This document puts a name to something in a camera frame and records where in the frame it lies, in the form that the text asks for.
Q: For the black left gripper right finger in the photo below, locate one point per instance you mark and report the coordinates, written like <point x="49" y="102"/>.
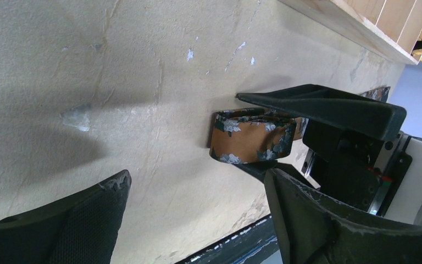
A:
<point x="312" y="227"/>

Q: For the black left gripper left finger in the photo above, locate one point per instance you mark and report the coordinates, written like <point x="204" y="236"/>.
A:
<point x="80" y="228"/>

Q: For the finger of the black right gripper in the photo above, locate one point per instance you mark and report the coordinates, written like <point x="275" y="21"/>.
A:
<point x="340" y="109"/>
<point x="258" y="170"/>

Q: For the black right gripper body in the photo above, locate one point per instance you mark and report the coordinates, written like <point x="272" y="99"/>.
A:
<point x="351" y="167"/>

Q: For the brown floral tie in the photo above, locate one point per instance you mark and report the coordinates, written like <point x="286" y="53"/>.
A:
<point x="257" y="134"/>

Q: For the wooden compartment tray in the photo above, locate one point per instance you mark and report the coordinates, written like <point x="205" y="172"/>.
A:
<point x="387" y="28"/>

